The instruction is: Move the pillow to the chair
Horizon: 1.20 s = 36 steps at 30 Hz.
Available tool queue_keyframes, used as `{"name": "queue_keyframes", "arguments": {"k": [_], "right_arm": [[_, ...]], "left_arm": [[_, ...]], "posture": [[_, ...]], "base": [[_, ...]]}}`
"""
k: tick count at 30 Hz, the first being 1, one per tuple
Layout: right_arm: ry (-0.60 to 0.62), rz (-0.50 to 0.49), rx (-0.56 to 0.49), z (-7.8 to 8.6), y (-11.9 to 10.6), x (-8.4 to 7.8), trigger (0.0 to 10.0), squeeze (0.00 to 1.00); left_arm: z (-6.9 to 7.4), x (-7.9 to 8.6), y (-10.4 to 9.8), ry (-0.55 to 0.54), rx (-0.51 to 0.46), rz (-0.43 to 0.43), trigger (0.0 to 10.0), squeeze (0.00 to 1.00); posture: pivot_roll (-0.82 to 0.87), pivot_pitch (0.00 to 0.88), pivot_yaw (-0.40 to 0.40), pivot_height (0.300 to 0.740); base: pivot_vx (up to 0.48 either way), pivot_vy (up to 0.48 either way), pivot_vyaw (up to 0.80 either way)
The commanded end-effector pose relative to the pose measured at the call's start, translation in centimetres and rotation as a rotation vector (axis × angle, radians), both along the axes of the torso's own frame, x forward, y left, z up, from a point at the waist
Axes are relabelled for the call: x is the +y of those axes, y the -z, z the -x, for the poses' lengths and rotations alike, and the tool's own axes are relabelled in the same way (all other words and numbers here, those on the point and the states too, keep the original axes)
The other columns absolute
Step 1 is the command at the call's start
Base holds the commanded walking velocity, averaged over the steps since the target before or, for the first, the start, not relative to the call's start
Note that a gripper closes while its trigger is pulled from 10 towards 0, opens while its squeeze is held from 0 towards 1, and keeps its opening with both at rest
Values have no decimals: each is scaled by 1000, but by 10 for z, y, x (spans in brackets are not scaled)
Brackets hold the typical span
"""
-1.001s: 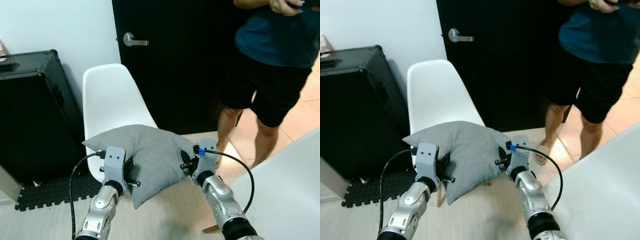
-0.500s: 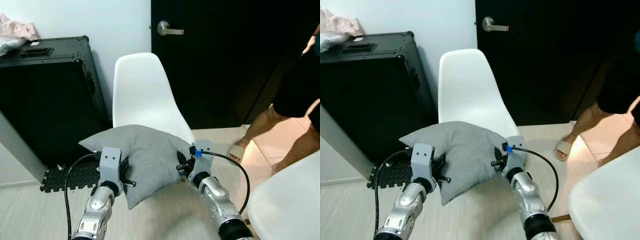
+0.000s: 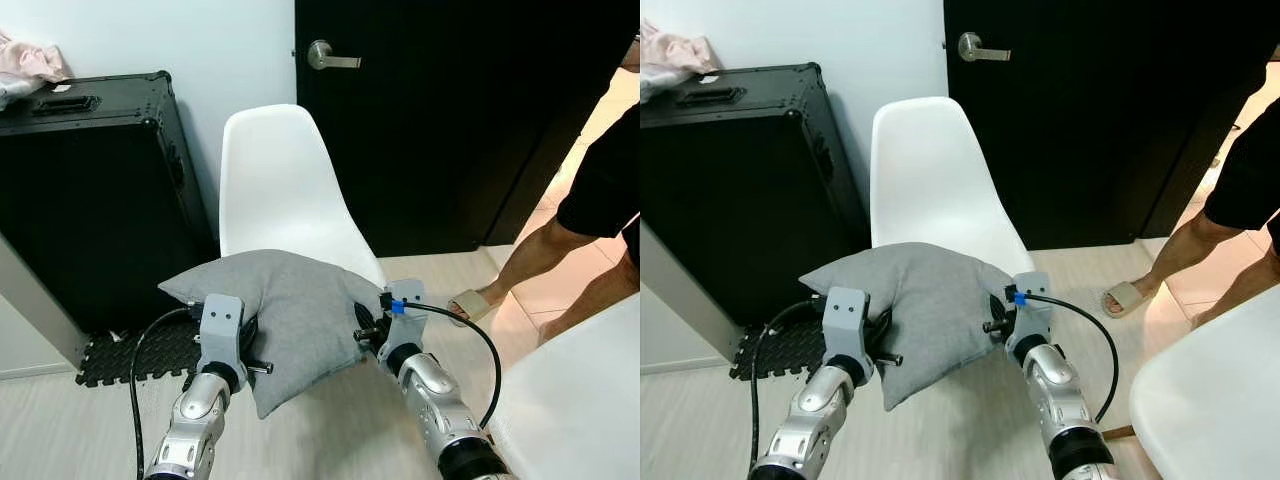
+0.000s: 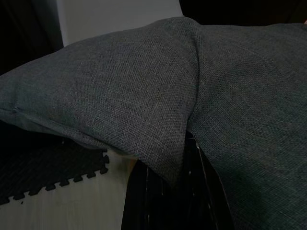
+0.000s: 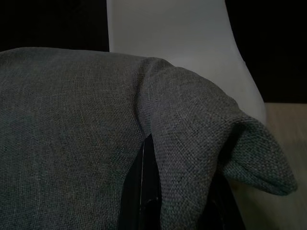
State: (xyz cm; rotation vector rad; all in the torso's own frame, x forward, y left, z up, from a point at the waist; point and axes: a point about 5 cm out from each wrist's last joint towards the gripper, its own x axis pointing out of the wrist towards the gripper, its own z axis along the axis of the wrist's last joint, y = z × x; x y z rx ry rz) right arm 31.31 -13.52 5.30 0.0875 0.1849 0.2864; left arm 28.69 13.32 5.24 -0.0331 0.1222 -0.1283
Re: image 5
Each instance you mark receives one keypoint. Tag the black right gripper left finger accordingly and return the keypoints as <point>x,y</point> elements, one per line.
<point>141,189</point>

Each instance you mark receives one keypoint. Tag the grey fabric pillow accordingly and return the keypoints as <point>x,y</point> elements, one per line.
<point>96,143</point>

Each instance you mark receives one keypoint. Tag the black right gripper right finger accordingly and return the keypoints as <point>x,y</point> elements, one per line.
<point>225,203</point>

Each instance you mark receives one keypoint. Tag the white plastic chair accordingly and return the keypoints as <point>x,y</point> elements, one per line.
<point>182,43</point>

